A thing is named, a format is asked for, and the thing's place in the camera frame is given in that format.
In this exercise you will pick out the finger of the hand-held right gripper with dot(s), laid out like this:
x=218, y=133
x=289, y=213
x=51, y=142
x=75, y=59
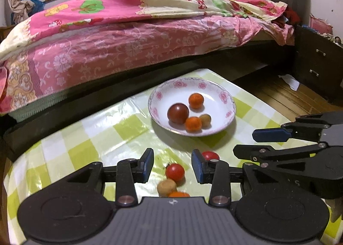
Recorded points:
x=269, y=135
x=270, y=154

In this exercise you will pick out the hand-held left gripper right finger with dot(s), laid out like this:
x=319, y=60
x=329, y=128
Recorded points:
x=197, y=166

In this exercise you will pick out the pink floral bedsheet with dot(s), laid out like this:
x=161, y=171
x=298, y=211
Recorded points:
x=134, y=44

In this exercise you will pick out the white floral rim plate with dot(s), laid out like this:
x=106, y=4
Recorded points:
x=171, y=92

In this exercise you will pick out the brown longan on table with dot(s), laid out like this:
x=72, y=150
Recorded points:
x=166, y=187

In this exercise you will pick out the large dark red tomato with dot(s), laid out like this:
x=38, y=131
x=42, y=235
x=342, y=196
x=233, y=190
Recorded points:
x=178, y=113

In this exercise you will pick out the small brown longan in plate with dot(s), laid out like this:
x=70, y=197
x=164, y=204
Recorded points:
x=205, y=120

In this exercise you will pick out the pink basket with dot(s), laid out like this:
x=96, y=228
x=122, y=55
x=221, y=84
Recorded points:
x=320, y=25

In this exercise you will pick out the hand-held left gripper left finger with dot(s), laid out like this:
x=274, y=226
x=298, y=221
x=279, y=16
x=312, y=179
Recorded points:
x=148, y=165

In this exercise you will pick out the pink cartoon print quilt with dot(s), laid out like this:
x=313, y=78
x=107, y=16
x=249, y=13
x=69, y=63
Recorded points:
x=120, y=6

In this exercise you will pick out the red cherry tomato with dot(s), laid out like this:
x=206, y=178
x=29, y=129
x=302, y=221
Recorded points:
x=211, y=155
x=175, y=172

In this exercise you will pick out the white paper sheet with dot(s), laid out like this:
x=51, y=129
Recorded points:
x=290, y=81

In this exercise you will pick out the dark wooden nightstand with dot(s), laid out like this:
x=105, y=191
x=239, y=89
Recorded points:
x=316, y=68

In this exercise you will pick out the blue cloth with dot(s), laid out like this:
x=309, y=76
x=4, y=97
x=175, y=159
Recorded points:
x=36, y=3

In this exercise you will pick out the red cloth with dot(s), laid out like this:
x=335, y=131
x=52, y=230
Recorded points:
x=290, y=16

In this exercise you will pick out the green checkered plastic tablecloth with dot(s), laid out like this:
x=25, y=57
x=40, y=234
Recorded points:
x=80, y=148

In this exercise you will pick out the small orange tangerine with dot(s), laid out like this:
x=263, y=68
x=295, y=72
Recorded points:
x=196, y=101
x=179, y=194
x=193, y=124

